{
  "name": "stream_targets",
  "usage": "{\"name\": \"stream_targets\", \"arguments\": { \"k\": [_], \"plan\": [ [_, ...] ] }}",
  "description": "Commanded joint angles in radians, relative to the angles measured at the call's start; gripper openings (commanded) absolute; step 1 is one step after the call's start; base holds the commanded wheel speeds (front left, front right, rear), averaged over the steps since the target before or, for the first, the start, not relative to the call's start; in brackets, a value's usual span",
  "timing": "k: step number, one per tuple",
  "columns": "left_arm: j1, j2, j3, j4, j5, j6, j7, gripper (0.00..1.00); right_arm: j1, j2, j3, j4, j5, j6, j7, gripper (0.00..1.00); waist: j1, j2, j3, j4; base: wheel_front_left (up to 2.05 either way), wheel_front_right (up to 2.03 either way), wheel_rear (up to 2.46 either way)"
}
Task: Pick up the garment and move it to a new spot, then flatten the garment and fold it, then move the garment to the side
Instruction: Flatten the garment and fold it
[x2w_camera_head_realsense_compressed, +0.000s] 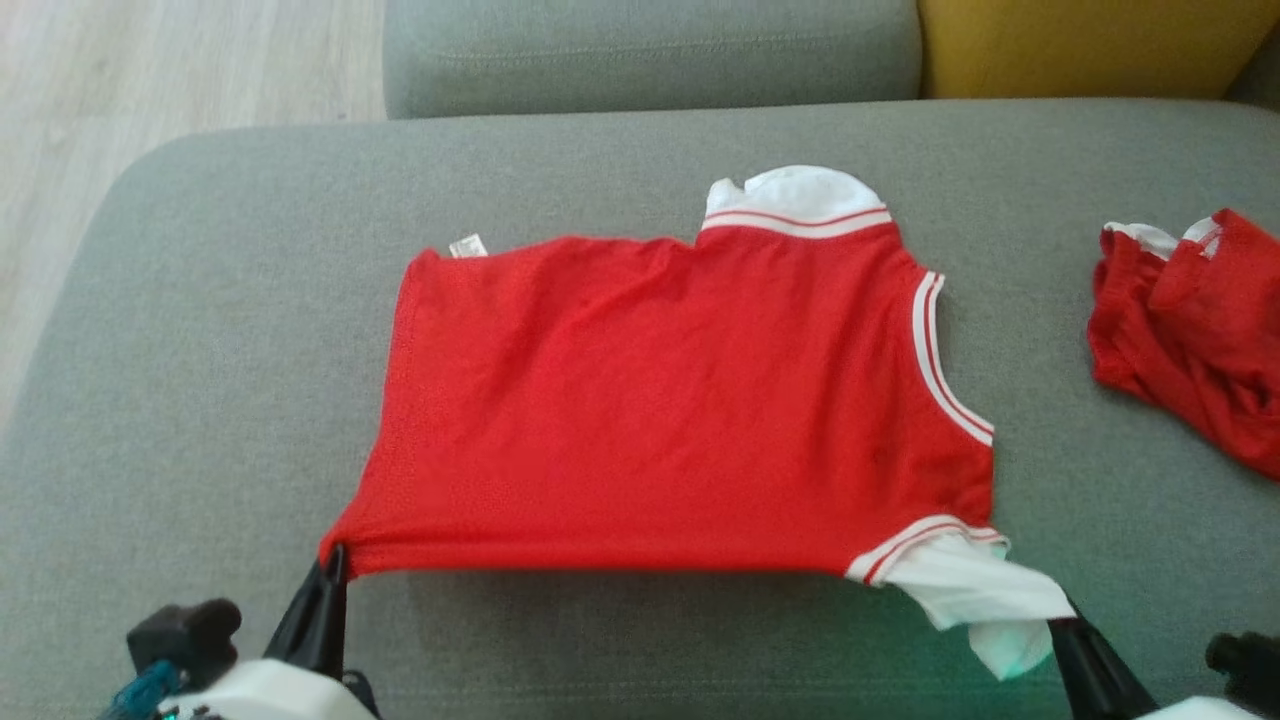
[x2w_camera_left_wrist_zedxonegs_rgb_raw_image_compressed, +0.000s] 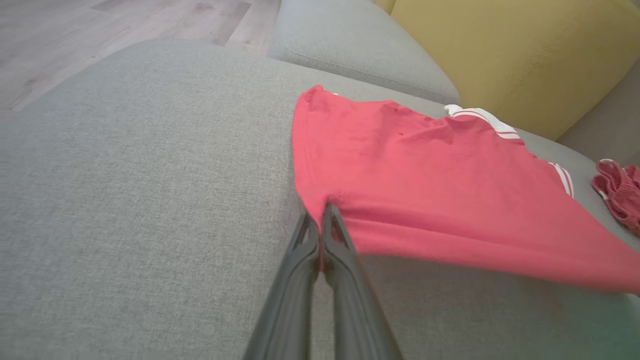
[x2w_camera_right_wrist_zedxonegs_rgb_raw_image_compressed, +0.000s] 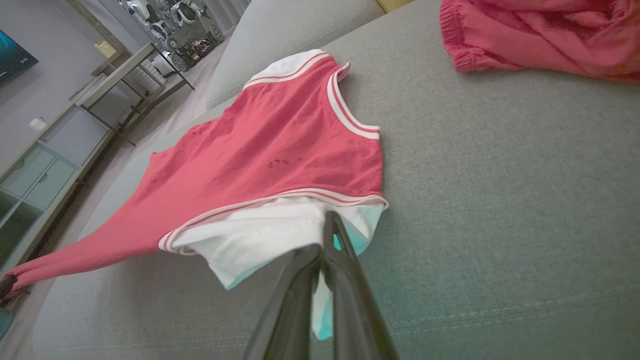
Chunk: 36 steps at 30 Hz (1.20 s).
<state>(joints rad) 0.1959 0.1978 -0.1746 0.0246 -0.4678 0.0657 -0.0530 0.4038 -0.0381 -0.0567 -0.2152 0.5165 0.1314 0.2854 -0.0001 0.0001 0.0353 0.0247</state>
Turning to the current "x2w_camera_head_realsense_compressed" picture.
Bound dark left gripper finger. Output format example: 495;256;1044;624
262;543;350;681

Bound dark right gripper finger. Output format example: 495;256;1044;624
1047;615;1163;720

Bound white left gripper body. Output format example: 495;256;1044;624
158;657;383;720

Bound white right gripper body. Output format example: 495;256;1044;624
1133;696;1280;720

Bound red white sports shorts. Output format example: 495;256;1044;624
1086;207;1280;484

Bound red white basketball jersey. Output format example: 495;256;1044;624
318;164;1078;682

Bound grey sofa back cushion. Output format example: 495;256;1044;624
1225;25;1280;113

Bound yellow sofa back cushion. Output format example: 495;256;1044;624
917;0;1280;101

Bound small grey sofa seat cushion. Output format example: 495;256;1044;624
382;0;924;122

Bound left blue-plug black cable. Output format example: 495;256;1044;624
98;658;189;720

